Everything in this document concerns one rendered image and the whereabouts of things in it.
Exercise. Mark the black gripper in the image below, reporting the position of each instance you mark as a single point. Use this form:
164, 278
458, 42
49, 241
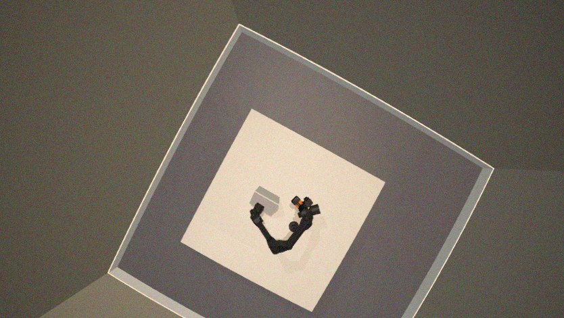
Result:
295, 201

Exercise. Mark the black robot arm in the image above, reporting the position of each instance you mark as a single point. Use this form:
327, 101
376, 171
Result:
280, 246

